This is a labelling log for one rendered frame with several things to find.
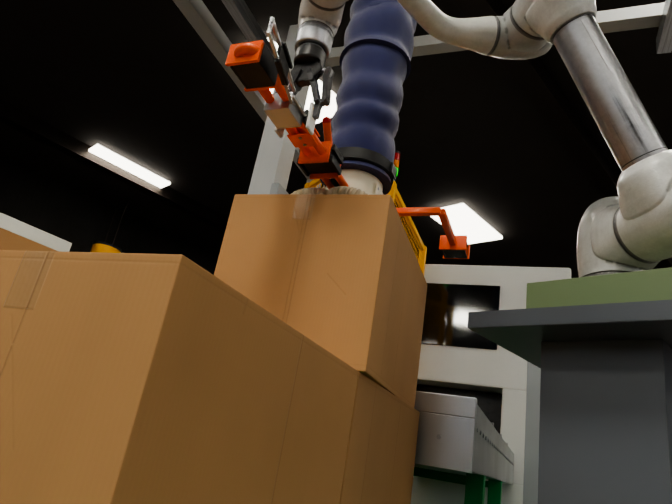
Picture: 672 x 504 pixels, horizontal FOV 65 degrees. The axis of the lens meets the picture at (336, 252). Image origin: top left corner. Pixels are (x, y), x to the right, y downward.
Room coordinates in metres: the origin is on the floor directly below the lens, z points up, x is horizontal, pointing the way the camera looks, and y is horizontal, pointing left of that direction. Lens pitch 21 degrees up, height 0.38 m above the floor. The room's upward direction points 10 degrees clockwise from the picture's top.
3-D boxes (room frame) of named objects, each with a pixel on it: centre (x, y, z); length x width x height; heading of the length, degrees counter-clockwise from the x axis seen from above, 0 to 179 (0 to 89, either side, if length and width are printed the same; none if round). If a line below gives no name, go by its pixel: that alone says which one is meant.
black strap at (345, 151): (1.41, -0.02, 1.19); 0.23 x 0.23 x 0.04
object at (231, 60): (0.87, 0.23, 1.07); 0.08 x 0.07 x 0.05; 156
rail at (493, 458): (2.69, -0.94, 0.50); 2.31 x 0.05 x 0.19; 156
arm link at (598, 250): (1.19, -0.69, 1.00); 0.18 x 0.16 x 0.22; 10
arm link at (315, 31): (1.03, 0.14, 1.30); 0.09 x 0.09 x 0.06
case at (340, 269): (1.41, -0.02, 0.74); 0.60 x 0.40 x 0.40; 159
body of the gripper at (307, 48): (1.03, 0.14, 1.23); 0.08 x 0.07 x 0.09; 65
